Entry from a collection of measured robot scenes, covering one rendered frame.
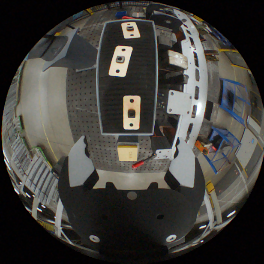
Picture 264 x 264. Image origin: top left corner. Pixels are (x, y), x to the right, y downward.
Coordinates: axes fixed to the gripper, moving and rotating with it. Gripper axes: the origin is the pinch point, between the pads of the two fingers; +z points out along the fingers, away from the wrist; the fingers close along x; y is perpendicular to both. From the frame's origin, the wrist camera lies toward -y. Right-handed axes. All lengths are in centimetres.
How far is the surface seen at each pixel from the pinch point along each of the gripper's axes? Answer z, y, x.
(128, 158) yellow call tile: 9.4, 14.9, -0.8
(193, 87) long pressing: 25.4, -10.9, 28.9
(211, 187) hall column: 62, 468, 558
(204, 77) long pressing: 25.4, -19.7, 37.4
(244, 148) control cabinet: 37, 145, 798
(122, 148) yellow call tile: 9.4, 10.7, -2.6
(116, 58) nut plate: 8.2, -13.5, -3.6
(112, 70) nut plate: 9.1, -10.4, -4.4
